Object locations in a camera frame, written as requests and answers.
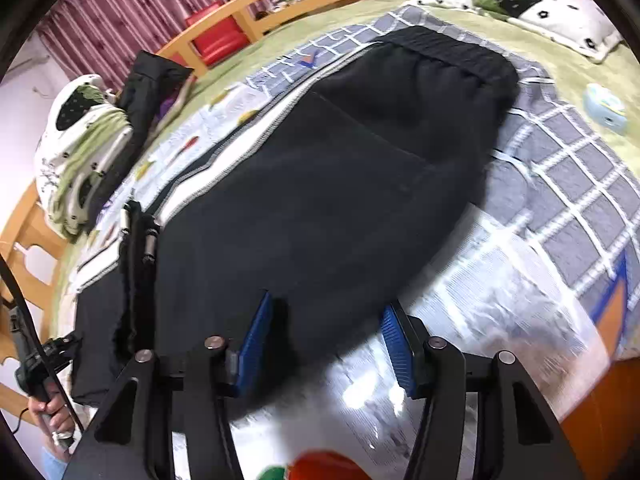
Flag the black pants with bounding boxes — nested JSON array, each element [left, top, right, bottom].
[[70, 25, 521, 413]]

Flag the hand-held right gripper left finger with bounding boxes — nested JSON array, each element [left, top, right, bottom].
[[62, 290, 276, 480]]

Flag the maroon curtain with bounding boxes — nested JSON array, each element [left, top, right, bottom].
[[35, 0, 361, 91]]

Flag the folded white floral quilt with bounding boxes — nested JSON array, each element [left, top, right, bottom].
[[34, 74, 136, 238]]

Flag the black jacket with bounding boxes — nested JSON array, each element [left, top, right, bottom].
[[119, 50, 196, 146]]

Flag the fruit print checked plastic sheet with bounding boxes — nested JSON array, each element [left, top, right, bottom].
[[75, 4, 631, 480]]

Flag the wooden bed frame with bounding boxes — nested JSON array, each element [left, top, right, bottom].
[[0, 0, 640, 480]]

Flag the purple cloth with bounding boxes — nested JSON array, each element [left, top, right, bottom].
[[152, 95, 176, 128]]

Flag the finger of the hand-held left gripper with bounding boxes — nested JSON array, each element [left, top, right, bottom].
[[137, 215, 162, 361], [119, 200, 142, 358]]

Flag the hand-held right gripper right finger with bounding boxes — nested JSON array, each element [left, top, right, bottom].
[[380, 301, 586, 480]]

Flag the person's left hand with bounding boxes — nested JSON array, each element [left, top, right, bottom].
[[27, 392, 76, 453]]

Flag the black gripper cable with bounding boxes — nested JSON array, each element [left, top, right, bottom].
[[0, 255, 86, 433]]

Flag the person's left forearm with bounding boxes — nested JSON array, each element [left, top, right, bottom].
[[42, 447, 70, 480]]

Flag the white floral pillow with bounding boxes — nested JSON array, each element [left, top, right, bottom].
[[414, 0, 626, 65]]

